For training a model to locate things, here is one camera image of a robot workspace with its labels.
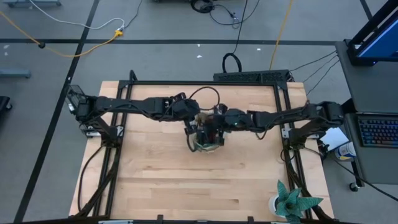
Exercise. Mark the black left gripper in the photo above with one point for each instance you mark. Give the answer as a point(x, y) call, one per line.
point(186, 109)

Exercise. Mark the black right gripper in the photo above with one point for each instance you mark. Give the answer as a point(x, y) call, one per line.
point(237, 119)

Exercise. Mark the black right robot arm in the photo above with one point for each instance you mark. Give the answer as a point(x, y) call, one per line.
point(295, 116)

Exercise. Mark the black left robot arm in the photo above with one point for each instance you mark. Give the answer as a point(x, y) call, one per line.
point(124, 105)

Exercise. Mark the black perforated box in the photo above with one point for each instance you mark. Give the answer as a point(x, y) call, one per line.
point(248, 76)

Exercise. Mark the green potted plant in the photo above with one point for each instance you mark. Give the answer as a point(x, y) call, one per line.
point(290, 203)

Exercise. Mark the white paper sheet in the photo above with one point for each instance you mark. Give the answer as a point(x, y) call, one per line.
point(334, 138)

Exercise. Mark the blue and yellow can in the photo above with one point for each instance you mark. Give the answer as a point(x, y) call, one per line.
point(345, 152)

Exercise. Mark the grey desk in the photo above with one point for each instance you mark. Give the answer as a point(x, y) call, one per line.
point(370, 87)

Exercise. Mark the laptop keyboard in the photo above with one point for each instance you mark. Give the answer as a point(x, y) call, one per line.
point(377, 130)

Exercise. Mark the grey stand foot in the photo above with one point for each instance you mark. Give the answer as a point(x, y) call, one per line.
point(15, 73)
point(31, 2)

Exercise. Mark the black monitor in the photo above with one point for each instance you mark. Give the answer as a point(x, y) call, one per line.
point(377, 40)

